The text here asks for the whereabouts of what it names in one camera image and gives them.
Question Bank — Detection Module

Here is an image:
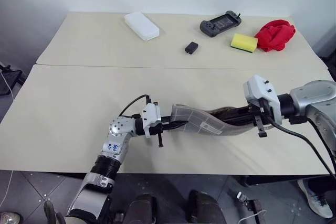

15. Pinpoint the white floor cable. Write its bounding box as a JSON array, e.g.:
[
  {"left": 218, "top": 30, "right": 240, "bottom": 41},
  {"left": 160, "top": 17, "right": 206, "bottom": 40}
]
[{"left": 237, "top": 209, "right": 267, "bottom": 224}]

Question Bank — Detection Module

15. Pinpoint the thin white cable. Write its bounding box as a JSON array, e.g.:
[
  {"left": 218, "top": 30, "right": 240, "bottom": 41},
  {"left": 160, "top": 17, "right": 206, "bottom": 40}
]
[{"left": 0, "top": 63, "right": 15, "bottom": 104}]

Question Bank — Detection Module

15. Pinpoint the small black adapter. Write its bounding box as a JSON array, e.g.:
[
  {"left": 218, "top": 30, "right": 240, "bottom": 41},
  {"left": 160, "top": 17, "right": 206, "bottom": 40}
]
[{"left": 183, "top": 41, "right": 200, "bottom": 56}]

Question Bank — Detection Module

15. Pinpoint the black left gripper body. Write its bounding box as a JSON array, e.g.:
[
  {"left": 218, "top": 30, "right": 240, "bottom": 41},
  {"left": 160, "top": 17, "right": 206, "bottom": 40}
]
[{"left": 150, "top": 122, "right": 172, "bottom": 149}]

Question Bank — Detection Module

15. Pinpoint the white sneaker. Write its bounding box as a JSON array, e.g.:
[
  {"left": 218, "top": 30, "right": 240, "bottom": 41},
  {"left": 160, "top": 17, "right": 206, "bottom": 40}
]
[{"left": 298, "top": 179, "right": 334, "bottom": 219}]

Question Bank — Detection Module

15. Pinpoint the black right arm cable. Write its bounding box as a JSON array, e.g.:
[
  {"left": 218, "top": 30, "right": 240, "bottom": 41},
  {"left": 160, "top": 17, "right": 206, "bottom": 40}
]
[{"left": 267, "top": 118, "right": 336, "bottom": 183}]

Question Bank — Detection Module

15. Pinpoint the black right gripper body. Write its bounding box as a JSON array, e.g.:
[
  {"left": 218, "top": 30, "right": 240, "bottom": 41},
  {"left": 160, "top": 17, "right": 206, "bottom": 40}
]
[{"left": 247, "top": 99, "right": 271, "bottom": 138}]

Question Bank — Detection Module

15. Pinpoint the grey handheld controller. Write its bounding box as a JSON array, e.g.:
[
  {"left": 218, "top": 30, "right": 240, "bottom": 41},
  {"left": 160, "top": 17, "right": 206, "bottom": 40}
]
[{"left": 199, "top": 10, "right": 244, "bottom": 37}]

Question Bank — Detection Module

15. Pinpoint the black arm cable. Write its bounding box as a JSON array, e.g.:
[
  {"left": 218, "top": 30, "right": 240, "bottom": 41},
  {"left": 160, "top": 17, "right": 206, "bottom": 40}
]
[
  {"left": 267, "top": 118, "right": 336, "bottom": 183},
  {"left": 118, "top": 94, "right": 153, "bottom": 117}
]

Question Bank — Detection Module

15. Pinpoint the yellow green sponge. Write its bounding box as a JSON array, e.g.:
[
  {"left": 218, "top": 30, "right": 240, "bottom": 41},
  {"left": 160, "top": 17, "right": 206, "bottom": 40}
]
[{"left": 230, "top": 33, "right": 259, "bottom": 54}]

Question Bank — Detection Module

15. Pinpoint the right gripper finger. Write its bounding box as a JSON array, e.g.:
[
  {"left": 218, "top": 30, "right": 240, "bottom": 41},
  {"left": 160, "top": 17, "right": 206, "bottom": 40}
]
[
  {"left": 225, "top": 105, "right": 250, "bottom": 114},
  {"left": 225, "top": 115, "right": 257, "bottom": 126}
]

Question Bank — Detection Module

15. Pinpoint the grey plaid pouch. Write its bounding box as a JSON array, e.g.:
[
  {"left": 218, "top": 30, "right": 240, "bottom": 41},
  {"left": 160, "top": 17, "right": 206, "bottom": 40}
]
[{"left": 170, "top": 102, "right": 275, "bottom": 137}]

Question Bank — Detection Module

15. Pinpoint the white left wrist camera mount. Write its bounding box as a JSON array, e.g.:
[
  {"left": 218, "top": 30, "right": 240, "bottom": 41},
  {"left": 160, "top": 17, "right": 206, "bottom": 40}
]
[{"left": 141, "top": 103, "right": 161, "bottom": 138}]

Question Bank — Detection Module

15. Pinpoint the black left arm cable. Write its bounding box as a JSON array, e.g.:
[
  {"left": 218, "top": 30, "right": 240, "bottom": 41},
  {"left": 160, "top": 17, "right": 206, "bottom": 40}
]
[{"left": 118, "top": 94, "right": 153, "bottom": 117}]

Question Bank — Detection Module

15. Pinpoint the grey shoe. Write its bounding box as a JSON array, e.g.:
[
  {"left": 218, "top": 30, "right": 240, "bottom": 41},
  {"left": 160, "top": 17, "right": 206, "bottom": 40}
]
[{"left": 0, "top": 211, "right": 21, "bottom": 224}]

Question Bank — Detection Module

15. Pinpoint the white plastic box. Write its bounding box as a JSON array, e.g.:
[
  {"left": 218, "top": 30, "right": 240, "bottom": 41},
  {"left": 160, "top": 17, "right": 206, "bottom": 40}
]
[{"left": 123, "top": 11, "right": 161, "bottom": 41}]

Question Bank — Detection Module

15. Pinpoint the red cloth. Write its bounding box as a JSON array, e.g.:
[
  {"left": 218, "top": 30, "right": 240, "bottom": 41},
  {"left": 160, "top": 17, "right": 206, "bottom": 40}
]
[{"left": 254, "top": 19, "right": 297, "bottom": 53}]

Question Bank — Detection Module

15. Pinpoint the black table frame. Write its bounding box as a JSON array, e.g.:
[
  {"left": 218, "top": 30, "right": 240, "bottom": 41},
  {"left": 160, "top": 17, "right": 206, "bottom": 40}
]
[{"left": 237, "top": 174, "right": 331, "bottom": 186}]

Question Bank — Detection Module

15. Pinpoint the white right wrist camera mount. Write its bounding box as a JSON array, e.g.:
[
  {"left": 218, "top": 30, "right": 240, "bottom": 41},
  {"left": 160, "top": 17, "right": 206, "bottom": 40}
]
[{"left": 243, "top": 74, "right": 283, "bottom": 126}]

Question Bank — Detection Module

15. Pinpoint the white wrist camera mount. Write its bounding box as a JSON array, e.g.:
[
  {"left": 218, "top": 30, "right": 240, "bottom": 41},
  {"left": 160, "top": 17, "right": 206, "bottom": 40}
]
[
  {"left": 243, "top": 74, "right": 283, "bottom": 126},
  {"left": 141, "top": 103, "right": 161, "bottom": 138}
]

